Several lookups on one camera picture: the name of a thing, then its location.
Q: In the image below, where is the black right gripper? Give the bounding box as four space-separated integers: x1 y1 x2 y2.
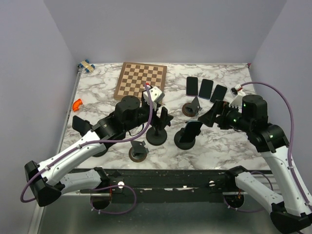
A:
198 98 253 132

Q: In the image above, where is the black tall round-base phone stand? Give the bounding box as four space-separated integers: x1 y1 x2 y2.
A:
146 127 167 146

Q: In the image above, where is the orange plastic piece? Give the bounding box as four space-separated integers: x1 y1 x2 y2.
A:
72 98 83 112

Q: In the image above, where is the brown-base phone stand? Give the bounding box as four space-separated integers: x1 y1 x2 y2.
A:
182 97 202 117
128 140 149 163

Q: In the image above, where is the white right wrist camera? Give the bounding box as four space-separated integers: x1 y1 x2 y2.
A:
230 84 246 108

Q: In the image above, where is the black right round-base stand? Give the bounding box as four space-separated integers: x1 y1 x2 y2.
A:
174 128 195 150

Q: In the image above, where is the black left round-base stand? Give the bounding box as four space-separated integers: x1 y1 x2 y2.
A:
93 149 108 157

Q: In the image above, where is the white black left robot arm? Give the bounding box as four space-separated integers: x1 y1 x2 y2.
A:
24 96 173 207

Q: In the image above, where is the blue-edged black phone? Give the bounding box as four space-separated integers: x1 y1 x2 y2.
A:
198 79 214 99

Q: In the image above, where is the teal-edged phone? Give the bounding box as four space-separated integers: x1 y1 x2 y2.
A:
184 120 203 137

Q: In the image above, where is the black phone with purple edge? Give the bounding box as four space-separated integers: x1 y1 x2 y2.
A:
186 77 198 97

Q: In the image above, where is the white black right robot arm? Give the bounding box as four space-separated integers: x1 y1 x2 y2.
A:
198 95 312 234

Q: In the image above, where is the blue wheeled wooden toy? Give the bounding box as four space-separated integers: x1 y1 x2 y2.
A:
78 59 95 73

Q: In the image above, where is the brown-base near phone stand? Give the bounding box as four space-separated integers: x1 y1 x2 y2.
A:
128 140 149 163

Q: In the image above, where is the brown-base far phone stand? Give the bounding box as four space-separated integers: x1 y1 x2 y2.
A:
182 97 202 117

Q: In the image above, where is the wooden chessboard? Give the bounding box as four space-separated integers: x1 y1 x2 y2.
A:
114 62 167 100

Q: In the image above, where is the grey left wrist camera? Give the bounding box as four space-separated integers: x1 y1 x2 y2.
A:
141 83 165 105

